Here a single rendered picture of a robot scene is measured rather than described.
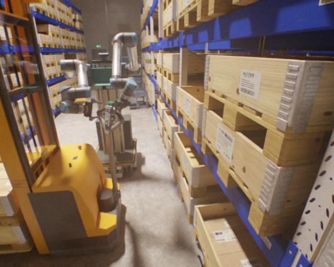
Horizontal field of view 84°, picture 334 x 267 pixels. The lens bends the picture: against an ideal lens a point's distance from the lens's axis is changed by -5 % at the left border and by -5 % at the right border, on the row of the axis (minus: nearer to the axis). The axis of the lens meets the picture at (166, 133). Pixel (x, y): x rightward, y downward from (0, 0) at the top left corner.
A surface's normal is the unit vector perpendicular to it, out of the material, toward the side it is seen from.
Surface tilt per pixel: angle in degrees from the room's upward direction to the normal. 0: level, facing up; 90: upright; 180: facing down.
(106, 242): 90
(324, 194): 90
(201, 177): 90
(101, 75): 90
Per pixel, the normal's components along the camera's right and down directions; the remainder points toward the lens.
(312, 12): -0.99, 0.06
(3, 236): 0.15, 0.38
